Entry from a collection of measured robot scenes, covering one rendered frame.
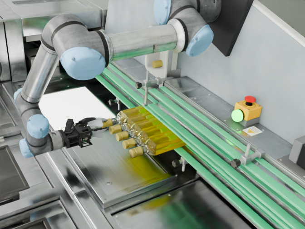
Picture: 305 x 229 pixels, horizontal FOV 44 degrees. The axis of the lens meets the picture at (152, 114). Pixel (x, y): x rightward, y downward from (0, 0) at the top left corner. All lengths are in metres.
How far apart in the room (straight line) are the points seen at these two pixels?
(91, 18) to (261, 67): 1.27
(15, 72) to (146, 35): 1.25
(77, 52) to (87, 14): 1.28
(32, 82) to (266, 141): 0.83
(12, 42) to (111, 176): 1.05
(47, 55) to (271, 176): 0.81
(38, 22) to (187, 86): 1.00
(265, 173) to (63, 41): 0.74
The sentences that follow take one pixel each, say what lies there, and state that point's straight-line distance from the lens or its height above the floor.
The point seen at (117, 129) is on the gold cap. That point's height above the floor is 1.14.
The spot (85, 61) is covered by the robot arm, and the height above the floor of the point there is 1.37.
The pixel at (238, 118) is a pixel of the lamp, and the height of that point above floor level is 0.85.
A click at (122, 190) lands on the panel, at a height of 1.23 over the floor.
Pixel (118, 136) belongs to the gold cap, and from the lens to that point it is 1.53.
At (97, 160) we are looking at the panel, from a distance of 1.63.
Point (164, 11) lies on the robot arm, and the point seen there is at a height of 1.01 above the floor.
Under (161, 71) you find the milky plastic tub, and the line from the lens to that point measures 1.82.
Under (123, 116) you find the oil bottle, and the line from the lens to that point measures 1.63.
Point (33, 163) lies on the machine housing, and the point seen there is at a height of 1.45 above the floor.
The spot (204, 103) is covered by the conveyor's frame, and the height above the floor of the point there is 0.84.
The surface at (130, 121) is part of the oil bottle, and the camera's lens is 1.60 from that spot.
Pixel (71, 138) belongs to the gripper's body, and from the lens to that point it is 1.53.
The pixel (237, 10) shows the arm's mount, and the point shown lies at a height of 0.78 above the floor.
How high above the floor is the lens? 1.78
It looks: 30 degrees down
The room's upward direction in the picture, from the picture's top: 105 degrees counter-clockwise
